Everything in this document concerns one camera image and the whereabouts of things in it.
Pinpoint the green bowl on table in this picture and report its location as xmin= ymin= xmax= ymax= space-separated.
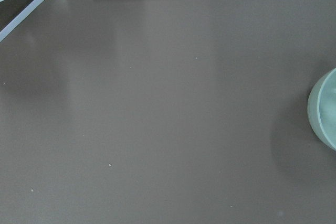
xmin=307 ymin=69 xmax=335 ymax=150

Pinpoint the white wire dish rack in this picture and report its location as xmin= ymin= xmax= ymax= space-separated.
xmin=0 ymin=0 xmax=76 ymax=42

